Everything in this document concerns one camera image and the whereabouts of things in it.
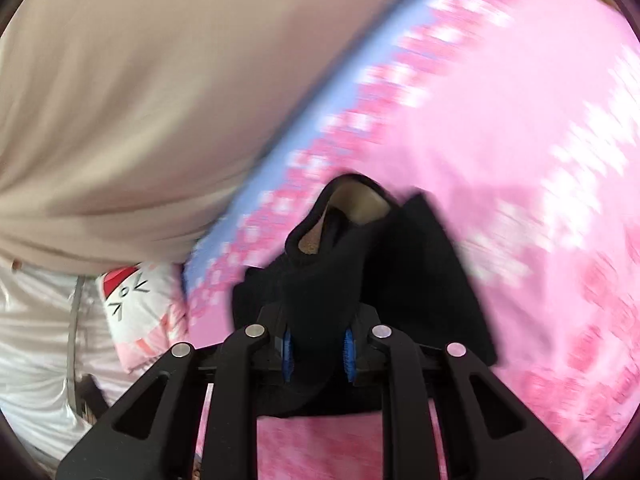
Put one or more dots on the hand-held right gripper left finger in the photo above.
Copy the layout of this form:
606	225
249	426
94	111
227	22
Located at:
230	400

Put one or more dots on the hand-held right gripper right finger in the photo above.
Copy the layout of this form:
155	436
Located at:
405	400

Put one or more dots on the black pants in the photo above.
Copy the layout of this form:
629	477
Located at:
400	270

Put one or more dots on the cartoon cat pillow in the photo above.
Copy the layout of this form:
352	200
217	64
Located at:
145	310

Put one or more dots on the white satin cloth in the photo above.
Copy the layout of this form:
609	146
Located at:
35	335

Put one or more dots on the pink rose bed sheet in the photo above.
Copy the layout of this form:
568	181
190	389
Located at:
500	110

